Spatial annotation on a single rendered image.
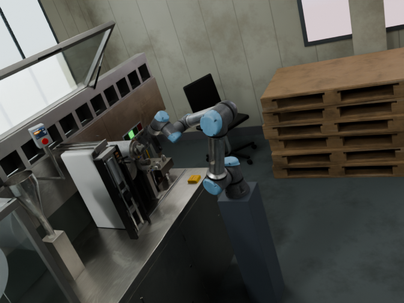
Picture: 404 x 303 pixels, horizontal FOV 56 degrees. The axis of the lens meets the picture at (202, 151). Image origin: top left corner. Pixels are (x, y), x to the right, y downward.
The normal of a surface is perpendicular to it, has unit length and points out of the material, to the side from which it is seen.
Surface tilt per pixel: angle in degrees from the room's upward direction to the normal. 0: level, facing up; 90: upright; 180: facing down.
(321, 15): 90
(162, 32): 90
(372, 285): 0
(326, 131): 90
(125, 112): 90
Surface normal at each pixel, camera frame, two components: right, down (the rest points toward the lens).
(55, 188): 0.87, -0.04
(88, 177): -0.40, 0.52
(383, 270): -0.28, -0.86
